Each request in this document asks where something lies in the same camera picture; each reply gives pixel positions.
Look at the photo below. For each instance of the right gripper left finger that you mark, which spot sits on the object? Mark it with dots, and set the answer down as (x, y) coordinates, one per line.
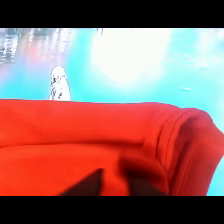
(88, 186)

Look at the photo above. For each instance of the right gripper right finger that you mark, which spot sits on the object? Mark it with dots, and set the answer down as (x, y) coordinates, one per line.
(141, 187)

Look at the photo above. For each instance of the red T-shirt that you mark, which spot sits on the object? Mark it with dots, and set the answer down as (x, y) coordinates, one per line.
(83, 133)

